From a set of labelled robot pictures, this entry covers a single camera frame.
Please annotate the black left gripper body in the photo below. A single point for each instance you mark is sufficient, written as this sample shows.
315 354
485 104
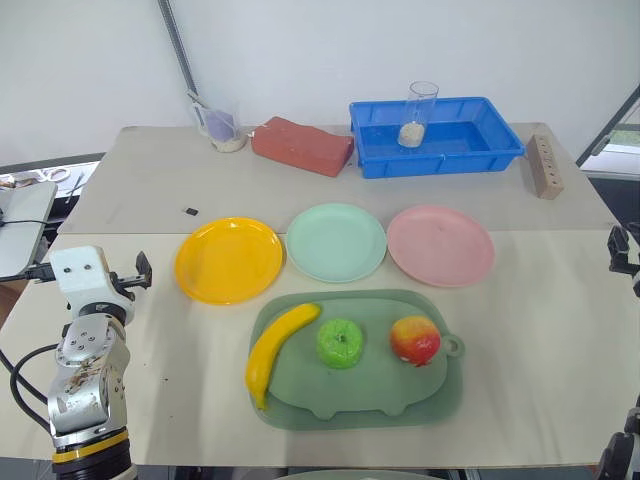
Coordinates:
122 287

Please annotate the scissors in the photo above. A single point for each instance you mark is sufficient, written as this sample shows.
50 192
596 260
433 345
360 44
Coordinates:
50 174

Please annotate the green cutting board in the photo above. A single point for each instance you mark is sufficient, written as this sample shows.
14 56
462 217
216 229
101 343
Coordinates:
360 395

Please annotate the red brick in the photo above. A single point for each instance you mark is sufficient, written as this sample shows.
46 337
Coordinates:
300 145

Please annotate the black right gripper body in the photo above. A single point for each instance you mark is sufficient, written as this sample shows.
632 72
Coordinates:
634 257

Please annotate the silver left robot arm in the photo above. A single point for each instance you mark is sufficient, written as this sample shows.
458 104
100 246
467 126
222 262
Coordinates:
85 380

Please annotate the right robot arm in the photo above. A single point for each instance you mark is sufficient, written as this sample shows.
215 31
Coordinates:
617 457

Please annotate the purple scoop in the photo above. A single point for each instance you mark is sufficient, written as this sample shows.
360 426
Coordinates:
220 125

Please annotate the red yellow apple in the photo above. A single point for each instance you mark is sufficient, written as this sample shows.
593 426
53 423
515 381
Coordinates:
415 340

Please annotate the green apple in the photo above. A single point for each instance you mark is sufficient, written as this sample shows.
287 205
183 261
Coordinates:
340 345

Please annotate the grey metal pole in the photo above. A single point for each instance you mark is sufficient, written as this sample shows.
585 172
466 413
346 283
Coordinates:
180 45

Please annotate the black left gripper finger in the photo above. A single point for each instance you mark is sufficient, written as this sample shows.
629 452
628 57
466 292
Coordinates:
143 262
140 282

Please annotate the pink plate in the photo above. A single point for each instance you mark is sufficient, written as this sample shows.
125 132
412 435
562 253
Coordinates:
440 245

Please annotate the tall clear glass with grains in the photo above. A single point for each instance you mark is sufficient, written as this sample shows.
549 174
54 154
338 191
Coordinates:
412 132

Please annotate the mint green plate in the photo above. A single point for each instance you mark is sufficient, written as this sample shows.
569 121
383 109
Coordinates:
336 242

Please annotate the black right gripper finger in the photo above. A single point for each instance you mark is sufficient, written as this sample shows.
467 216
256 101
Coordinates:
616 240
619 263

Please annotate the small black chip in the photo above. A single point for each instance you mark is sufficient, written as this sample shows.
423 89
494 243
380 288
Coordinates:
190 211

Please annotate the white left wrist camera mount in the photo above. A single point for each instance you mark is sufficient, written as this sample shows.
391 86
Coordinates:
75 272

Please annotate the yellow plate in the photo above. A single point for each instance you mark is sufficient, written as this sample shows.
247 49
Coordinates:
227 260

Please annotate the blue plastic bin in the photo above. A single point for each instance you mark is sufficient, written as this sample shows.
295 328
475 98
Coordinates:
460 137

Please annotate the metal tweezers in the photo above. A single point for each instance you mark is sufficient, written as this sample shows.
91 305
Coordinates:
76 187

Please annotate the yellow banana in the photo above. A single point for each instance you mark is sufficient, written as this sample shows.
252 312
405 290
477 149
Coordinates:
272 345

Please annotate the clear cup with grains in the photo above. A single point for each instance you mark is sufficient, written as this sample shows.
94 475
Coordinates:
227 142

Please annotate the wooden block with holes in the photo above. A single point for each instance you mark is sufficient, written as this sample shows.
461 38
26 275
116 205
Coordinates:
545 167

